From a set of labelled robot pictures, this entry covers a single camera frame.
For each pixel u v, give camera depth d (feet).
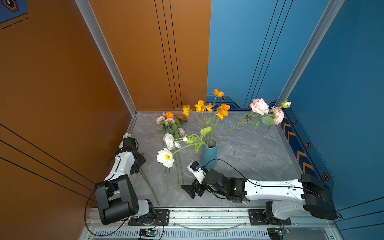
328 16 2.38
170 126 3.52
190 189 2.04
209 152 2.52
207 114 2.32
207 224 2.38
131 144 2.28
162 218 2.41
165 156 1.50
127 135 3.36
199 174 2.02
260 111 1.92
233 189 1.78
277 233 2.31
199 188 2.04
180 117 3.61
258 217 2.38
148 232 2.32
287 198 1.46
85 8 2.28
